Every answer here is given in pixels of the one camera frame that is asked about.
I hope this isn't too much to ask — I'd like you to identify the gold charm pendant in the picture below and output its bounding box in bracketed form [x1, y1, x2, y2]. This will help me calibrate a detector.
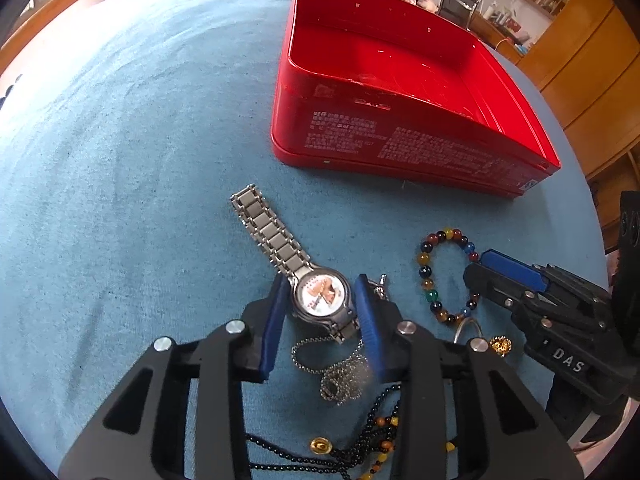
[489, 336, 512, 358]

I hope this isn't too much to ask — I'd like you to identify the wooden wardrobe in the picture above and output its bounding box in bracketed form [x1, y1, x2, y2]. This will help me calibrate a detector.
[518, 0, 639, 250]

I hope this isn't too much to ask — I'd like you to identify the silver ball chain necklace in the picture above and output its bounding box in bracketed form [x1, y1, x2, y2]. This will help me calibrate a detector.
[290, 336, 374, 406]

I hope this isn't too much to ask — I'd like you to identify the multicolour bead bracelet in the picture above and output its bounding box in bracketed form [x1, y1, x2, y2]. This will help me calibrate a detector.
[418, 227, 483, 328]

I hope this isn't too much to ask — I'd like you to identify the wooden desk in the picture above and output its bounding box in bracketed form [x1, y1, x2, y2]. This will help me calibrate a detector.
[469, 12, 524, 65]

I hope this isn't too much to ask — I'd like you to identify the red tin box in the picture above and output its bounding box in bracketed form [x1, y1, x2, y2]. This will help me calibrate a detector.
[270, 0, 561, 198]

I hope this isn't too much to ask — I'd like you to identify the black desk chair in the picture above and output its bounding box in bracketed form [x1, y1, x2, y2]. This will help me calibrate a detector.
[437, 0, 480, 29]

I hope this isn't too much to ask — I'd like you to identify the black bead necklace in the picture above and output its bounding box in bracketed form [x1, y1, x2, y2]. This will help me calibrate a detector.
[244, 383, 458, 480]

